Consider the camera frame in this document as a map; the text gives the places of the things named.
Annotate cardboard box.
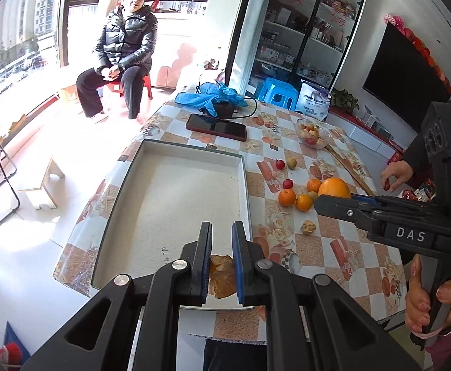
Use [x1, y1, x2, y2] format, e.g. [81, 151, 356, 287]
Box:
[58, 84, 80, 103]

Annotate red gift box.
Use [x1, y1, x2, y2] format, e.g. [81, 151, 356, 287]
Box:
[402, 187, 432, 202]

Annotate white tray with dark rim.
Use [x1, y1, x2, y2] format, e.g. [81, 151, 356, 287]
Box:
[90, 138, 255, 312]

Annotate blue plastic bag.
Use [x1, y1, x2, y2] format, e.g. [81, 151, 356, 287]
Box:
[174, 82, 249, 117]

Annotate orange peel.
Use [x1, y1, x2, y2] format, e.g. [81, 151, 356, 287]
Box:
[209, 254, 237, 299]

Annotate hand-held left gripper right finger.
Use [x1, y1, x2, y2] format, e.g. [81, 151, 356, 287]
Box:
[231, 221, 423, 371]

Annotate person's right hand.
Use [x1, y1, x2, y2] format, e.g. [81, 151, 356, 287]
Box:
[404, 254, 451, 334]

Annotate white printed sack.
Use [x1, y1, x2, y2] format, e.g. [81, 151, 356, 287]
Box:
[296, 80, 332, 121]

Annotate long wooden stick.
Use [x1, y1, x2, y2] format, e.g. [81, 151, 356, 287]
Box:
[326, 145, 375, 196]

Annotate red paper wall decorations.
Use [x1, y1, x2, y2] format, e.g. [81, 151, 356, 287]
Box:
[384, 13, 451, 95]

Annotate person's dark pants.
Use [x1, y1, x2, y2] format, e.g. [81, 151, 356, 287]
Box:
[203, 339, 268, 371]

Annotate red plastic chair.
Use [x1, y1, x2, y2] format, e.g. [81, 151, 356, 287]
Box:
[104, 74, 153, 101]

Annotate red smartphone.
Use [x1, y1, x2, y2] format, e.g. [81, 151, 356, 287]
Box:
[185, 113, 248, 142]

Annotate glass bowl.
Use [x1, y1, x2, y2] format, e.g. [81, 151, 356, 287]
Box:
[296, 118, 331, 150]

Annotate checkered printed tablecloth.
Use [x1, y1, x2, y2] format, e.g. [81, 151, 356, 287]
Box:
[53, 95, 409, 341]

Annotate white low television console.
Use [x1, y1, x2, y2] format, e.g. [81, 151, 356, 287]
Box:
[328, 106, 407, 159]

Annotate green leafy potted plant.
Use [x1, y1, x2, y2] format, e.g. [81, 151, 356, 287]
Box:
[331, 89, 360, 113]

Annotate black wall television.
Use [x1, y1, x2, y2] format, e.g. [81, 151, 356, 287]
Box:
[362, 23, 451, 122]

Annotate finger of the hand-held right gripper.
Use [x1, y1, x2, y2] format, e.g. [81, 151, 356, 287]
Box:
[315, 195, 381, 229]
[350, 194, 439, 212]

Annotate blue plastic stool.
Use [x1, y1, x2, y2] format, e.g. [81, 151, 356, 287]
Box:
[255, 78, 299, 109]

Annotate black power adapter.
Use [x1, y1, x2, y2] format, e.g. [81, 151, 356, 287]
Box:
[213, 101, 237, 119]

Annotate large orange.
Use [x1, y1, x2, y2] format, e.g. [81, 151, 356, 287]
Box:
[318, 177, 352, 198]

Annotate red fluffy brush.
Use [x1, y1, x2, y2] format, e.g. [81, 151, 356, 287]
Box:
[0, 342, 23, 369]

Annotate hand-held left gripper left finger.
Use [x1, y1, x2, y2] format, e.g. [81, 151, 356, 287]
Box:
[19, 221, 214, 371]

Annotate glass display cabinet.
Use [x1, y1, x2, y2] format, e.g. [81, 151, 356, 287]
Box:
[225, 0, 373, 97]

